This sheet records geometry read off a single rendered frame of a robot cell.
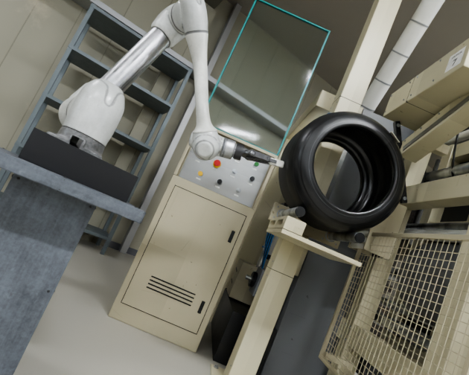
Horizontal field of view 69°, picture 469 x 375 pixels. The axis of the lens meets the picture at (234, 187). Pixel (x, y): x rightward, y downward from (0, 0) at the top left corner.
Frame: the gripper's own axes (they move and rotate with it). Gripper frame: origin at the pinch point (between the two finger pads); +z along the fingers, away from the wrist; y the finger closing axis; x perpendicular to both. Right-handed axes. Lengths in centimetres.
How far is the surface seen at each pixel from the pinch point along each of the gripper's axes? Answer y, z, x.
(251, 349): 24, 15, 90
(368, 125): -11.1, 34.2, -25.5
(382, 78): 61, 66, -94
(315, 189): -13.3, 17.0, 9.8
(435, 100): -10, 63, -47
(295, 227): -12.5, 13.1, 27.5
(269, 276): 25, 15, 53
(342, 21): 223, 68, -249
